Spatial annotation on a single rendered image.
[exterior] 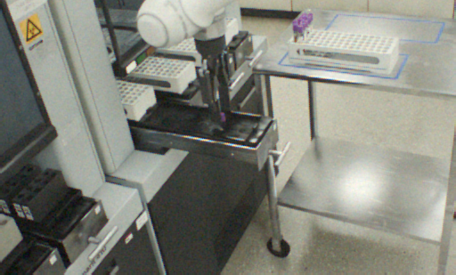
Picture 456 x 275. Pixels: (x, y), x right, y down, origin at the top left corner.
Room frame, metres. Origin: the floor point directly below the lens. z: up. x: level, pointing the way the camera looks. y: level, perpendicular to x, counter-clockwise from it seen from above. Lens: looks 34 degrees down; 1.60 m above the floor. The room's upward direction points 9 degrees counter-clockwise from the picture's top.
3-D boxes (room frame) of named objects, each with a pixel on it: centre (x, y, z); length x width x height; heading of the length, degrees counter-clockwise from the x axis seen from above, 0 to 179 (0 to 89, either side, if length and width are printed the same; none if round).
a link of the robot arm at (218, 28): (1.20, 0.01, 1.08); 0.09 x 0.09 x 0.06
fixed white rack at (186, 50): (1.60, 0.15, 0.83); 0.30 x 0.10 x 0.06; 60
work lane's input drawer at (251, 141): (1.27, 0.19, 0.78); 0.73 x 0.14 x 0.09; 60
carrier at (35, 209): (0.94, 0.42, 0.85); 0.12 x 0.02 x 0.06; 150
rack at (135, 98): (1.36, 0.34, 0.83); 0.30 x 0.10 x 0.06; 60
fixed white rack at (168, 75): (1.47, 0.22, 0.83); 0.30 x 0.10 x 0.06; 60
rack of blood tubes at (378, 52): (1.40, -0.35, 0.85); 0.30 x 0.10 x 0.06; 58
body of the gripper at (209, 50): (1.20, 0.01, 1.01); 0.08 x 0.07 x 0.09; 150
